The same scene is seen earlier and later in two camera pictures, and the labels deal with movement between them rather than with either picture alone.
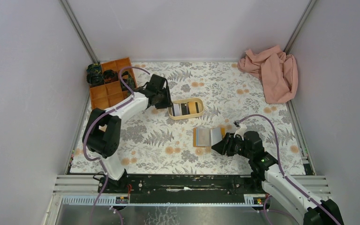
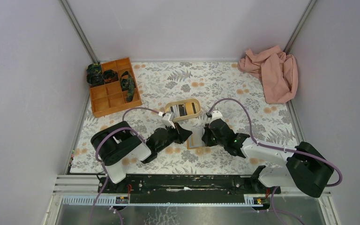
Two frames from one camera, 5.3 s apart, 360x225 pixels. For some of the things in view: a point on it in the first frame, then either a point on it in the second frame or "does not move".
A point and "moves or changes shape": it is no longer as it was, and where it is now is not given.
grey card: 176,108 does not move
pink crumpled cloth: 278,71 does not move
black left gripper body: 162,100 to 176,133
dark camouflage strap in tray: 128,80 does not move
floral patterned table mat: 208,100 does not move
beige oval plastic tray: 201,108 moves or changes shape
